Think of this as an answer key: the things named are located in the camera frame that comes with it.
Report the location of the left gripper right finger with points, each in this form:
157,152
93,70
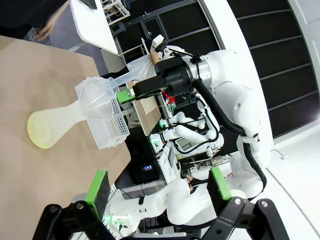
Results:
218,190

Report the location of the translucent plastic funnel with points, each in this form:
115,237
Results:
95,100

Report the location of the person's left hand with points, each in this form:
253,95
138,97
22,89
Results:
46,30

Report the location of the person's left forearm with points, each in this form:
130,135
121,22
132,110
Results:
60,12

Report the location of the person in black T-shirt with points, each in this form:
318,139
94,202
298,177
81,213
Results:
15,12

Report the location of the black box with blue display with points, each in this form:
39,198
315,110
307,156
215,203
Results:
143,170

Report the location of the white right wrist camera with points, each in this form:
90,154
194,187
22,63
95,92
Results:
158,41

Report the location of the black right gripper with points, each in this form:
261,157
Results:
176,75

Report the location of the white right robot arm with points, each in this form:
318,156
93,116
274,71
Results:
240,95

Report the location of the translucent plastic graduated cylinder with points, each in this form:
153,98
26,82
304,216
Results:
122,78

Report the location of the white perforated plastic basket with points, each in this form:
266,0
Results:
110,130

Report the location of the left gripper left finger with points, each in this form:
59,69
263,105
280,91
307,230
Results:
97,195

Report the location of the black plastic tray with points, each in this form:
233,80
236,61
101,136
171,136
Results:
88,3

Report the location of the translucent plastic conical flask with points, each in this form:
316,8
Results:
42,125

